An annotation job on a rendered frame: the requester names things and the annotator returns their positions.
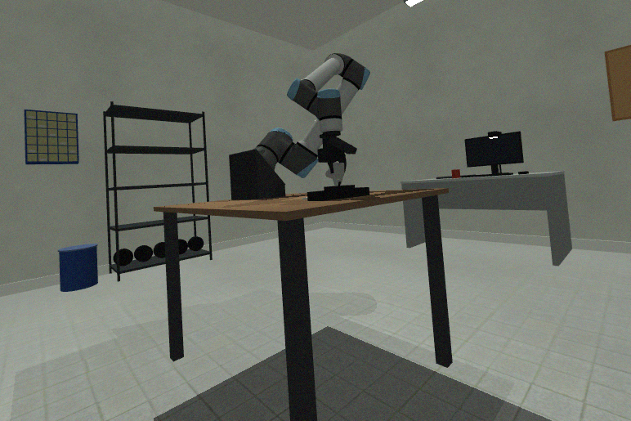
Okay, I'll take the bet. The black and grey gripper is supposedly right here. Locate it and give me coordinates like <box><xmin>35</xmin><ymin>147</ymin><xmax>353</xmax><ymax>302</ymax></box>
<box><xmin>318</xmin><ymin>131</ymin><xmax>347</xmax><ymax>186</ymax></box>

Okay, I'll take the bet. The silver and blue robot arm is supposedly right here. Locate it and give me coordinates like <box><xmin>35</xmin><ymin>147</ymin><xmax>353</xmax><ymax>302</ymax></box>
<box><xmin>253</xmin><ymin>53</ymin><xmax>370</xmax><ymax>178</ymax></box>

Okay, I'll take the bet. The black rack of labelled bins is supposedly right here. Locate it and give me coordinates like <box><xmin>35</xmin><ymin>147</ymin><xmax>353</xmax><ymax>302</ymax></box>
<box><xmin>307</xmin><ymin>185</ymin><xmax>369</xmax><ymax>201</ymax></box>

